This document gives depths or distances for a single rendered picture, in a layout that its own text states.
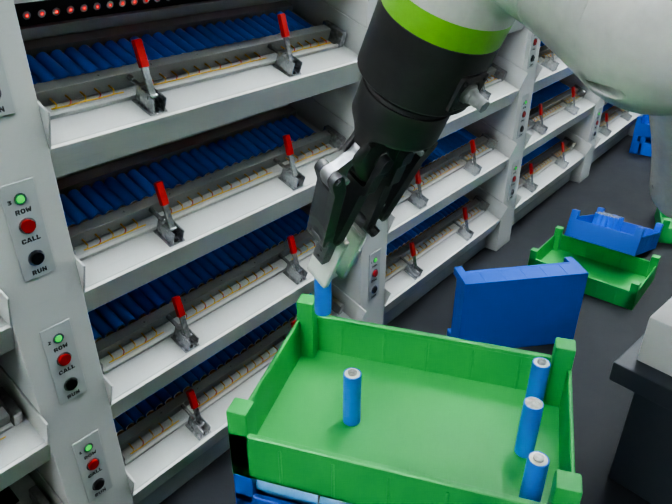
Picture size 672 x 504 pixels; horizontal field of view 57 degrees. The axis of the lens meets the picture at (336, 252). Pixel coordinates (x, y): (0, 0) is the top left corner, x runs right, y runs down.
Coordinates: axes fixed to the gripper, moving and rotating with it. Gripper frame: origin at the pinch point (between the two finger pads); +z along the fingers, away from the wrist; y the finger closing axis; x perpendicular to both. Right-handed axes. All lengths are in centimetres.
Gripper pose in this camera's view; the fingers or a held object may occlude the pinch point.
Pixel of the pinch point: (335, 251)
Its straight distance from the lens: 62.2
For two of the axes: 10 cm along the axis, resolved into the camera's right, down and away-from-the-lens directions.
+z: -2.9, 6.3, 7.2
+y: 7.3, -3.4, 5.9
